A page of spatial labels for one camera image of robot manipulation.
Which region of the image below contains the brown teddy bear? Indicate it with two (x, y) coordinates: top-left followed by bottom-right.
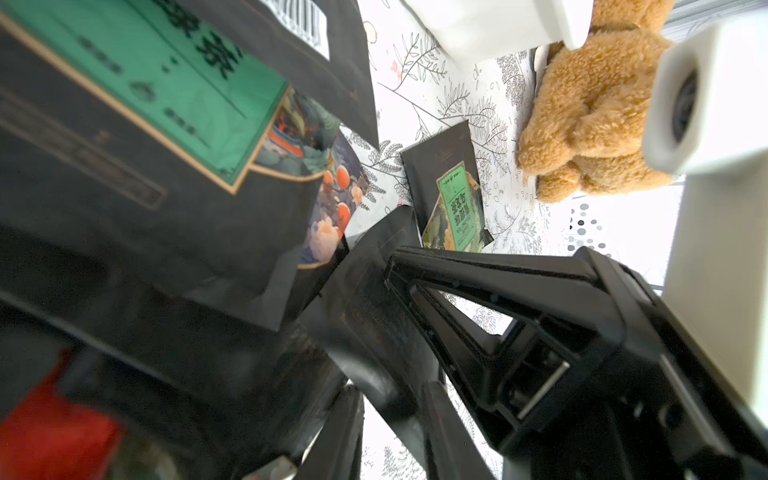
(517, 0), (674, 204)

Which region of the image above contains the green tea bag left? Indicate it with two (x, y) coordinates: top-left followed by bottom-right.
(1, 1), (339, 330)

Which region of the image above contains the white storage box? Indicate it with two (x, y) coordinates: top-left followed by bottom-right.
(405, 0), (594, 66)

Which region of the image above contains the black barcode tea bag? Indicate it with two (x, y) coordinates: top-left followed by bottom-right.
(182, 1), (379, 146)

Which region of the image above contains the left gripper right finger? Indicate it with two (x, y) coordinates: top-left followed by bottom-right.
(420, 382), (494, 480)

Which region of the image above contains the orange label tea bag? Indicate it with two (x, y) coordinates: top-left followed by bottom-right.
(299, 133), (370, 269)

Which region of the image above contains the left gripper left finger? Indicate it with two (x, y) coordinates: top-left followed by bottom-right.
(294, 385), (364, 480)

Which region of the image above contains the green label tea bag right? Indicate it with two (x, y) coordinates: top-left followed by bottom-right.
(401, 121), (493, 253)

